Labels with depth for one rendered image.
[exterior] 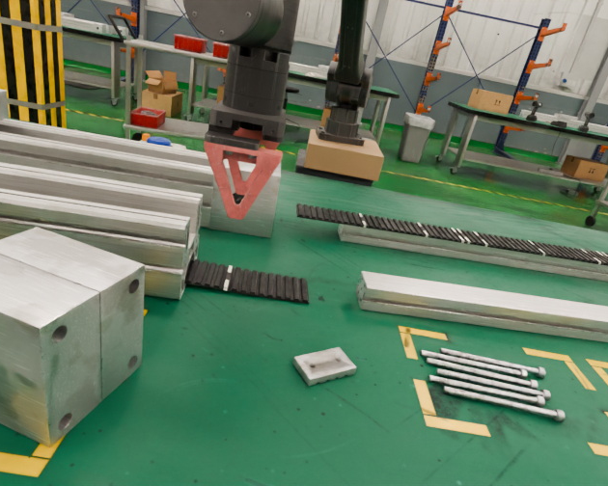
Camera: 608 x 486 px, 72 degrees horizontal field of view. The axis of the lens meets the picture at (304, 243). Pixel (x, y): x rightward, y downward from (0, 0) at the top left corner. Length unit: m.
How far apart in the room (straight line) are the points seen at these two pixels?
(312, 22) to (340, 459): 7.97
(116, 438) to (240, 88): 0.29
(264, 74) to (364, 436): 0.31
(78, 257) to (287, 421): 0.20
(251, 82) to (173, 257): 0.18
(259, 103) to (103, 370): 0.25
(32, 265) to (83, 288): 0.05
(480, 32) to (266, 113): 8.27
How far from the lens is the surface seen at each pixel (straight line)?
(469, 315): 0.54
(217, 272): 0.50
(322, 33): 8.15
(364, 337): 0.45
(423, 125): 5.55
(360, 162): 1.05
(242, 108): 0.40
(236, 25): 0.33
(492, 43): 8.71
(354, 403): 0.38
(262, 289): 0.48
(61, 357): 0.30
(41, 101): 3.81
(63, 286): 0.31
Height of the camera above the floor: 1.04
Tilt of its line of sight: 24 degrees down
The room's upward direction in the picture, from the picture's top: 12 degrees clockwise
